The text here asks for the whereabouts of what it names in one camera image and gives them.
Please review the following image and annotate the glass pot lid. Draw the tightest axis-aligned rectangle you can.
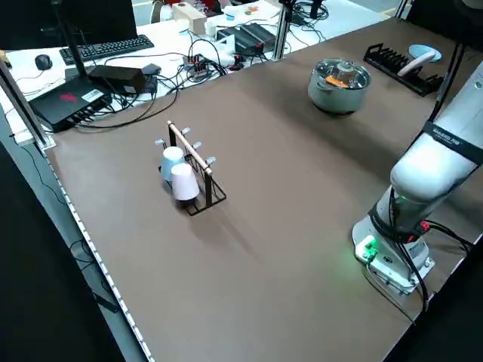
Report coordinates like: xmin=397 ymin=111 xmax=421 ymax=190
xmin=315 ymin=58 xmax=371 ymax=91

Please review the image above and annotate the stainless steel pot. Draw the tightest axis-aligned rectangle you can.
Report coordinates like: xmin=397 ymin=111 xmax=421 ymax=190
xmin=307 ymin=57 xmax=373 ymax=115

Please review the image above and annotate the white plate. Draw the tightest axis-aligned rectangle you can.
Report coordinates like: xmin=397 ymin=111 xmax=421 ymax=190
xmin=398 ymin=51 xmax=437 ymax=78

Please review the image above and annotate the light blue plate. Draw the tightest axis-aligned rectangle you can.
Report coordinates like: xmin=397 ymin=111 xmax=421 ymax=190
xmin=409 ymin=44 xmax=442 ymax=63

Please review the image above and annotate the white cup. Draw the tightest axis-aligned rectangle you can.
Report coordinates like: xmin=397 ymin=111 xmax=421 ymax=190
xmin=170 ymin=162 xmax=200 ymax=202

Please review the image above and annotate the light blue cup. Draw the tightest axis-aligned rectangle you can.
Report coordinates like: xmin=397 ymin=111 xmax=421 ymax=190
xmin=160 ymin=146 xmax=189 ymax=183

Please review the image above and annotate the grey usb hub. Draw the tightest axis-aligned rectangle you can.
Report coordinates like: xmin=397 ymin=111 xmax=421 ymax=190
xmin=183 ymin=54 xmax=213 ymax=79

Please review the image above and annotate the black finned device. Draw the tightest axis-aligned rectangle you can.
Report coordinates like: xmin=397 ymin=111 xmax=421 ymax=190
xmin=217 ymin=22 xmax=277 ymax=54

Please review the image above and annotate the black power adapter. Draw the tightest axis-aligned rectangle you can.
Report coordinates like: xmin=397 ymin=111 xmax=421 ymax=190
xmin=88 ymin=64 xmax=147 ymax=96

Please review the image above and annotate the wooden box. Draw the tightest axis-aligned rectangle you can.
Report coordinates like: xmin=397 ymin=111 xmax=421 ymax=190
xmin=171 ymin=3 xmax=208 ymax=34

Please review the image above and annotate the black keyboard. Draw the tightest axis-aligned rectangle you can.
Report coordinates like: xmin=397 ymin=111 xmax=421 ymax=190
xmin=59 ymin=34 xmax=155 ymax=63

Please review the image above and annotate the black box with red mark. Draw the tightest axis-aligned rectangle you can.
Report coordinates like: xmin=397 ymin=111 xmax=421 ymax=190
xmin=28 ymin=67 xmax=114 ymax=133

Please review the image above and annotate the black dish rack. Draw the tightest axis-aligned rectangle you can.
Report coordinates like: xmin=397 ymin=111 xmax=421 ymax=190
xmin=362 ymin=43 xmax=445 ymax=95

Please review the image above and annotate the black metal stand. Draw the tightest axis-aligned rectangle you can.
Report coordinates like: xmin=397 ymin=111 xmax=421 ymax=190
xmin=52 ymin=0 xmax=92 ymax=82

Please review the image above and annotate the black monitor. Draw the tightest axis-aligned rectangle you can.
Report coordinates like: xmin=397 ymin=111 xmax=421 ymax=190
xmin=0 ymin=0 xmax=139 ymax=51

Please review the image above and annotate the black wire cup rack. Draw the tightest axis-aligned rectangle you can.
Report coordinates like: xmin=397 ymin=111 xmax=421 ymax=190
xmin=154 ymin=120 xmax=227 ymax=218

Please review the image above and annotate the black cable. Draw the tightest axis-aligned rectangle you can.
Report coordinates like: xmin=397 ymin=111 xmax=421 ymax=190
xmin=364 ymin=222 xmax=475 ymax=325
xmin=432 ymin=40 xmax=466 ymax=124
xmin=75 ymin=81 xmax=180 ymax=130
xmin=292 ymin=0 xmax=329 ymax=27

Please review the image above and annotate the aluminium post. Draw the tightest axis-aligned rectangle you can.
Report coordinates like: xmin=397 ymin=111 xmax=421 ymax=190
xmin=273 ymin=0 xmax=296 ymax=61
xmin=0 ymin=56 xmax=57 ymax=151

